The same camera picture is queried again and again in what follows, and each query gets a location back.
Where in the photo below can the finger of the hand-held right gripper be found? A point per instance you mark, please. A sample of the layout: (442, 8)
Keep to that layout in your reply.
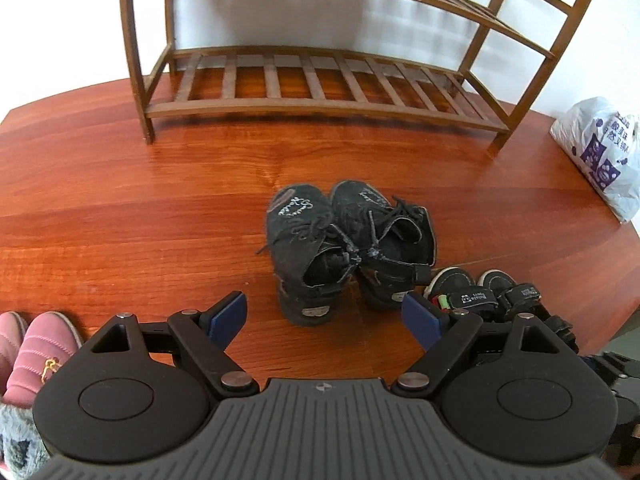
(612, 362)

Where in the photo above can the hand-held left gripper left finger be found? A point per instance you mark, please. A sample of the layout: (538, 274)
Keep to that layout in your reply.
(227, 317)

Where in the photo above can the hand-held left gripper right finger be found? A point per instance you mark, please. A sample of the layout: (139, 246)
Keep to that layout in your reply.
(422, 320)

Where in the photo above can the black lace-up boot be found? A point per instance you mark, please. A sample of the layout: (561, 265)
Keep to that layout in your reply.
(295, 230)
(395, 240)

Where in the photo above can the pink fur-lined boot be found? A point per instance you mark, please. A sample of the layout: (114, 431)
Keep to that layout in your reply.
(45, 350)
(10, 340)

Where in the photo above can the brown wooden shoe rack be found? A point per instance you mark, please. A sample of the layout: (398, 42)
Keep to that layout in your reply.
(136, 60)

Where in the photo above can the white printed plastic bag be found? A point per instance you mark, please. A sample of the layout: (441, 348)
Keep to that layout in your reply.
(600, 160)

